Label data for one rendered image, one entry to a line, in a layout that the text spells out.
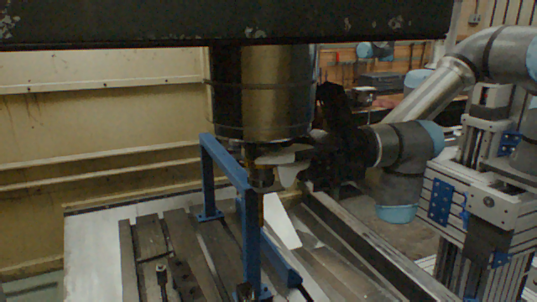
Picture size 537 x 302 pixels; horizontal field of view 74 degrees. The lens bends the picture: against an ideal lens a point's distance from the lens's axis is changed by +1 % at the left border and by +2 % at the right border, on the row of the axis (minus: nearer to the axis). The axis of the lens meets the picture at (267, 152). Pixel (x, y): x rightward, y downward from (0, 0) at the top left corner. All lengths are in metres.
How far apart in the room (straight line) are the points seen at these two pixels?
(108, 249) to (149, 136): 0.46
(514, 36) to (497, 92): 0.60
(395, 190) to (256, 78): 0.37
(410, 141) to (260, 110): 0.30
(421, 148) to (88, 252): 1.24
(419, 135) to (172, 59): 1.06
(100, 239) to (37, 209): 0.27
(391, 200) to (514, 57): 0.38
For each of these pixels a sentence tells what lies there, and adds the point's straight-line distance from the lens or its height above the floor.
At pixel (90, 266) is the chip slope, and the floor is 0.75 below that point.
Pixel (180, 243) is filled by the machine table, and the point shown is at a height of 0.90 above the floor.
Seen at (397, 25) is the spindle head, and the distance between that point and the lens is 0.45.
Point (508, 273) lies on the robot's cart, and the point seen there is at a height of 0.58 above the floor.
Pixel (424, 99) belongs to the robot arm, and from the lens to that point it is 0.84.
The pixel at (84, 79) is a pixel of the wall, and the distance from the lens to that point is 1.47.
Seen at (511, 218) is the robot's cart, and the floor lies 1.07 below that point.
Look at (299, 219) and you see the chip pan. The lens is 1.80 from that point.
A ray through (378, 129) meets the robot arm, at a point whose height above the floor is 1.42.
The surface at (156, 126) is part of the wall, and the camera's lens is 1.52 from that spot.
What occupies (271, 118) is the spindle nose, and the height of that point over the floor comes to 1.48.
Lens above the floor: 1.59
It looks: 21 degrees down
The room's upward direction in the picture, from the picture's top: straight up
